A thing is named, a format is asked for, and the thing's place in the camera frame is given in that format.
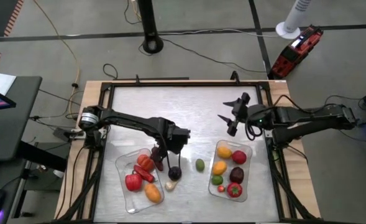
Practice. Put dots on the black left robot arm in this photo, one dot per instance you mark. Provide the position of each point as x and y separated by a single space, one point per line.
133 121

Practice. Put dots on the clear plastic basket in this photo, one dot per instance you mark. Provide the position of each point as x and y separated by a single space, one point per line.
133 202
229 143

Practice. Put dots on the dark maroon fruit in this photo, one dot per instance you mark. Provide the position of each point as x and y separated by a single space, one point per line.
236 175

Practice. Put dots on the white garlic bulb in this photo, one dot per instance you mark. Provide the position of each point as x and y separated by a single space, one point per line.
171 185

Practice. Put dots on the black aluminium table frame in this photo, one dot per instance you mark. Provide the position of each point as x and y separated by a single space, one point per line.
185 84

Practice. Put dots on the black pole stand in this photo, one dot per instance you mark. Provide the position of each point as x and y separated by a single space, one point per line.
150 28

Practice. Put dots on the red tomato with green stem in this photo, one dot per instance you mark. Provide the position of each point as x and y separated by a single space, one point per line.
234 189

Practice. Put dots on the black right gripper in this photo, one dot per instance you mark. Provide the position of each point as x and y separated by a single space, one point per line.
241 114

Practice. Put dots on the green lime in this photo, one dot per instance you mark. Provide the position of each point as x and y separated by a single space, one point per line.
217 180

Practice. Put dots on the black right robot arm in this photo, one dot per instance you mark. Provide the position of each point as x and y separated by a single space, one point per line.
310 116

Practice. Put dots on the orange tangerine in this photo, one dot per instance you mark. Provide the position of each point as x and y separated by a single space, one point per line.
219 168

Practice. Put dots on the red apple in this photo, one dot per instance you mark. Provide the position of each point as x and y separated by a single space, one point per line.
239 157

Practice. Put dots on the bright red chili pepper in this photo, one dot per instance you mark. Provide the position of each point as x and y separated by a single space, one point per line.
143 173

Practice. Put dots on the white tower fan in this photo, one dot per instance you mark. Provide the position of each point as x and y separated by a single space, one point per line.
294 18

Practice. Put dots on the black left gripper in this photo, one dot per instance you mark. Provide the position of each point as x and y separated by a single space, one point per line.
179 138

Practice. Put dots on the red and black tool case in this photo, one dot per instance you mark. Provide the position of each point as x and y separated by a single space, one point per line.
296 51

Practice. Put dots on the green avocado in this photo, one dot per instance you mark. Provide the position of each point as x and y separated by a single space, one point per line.
200 165

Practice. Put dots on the red bell pepper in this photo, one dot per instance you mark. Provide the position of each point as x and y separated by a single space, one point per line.
133 182

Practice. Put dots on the yellow lemon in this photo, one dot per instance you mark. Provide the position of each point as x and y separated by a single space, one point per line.
224 152

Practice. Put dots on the grey desk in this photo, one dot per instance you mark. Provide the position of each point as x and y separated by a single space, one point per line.
11 124

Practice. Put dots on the grey metal bracket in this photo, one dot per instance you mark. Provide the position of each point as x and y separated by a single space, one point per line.
267 134

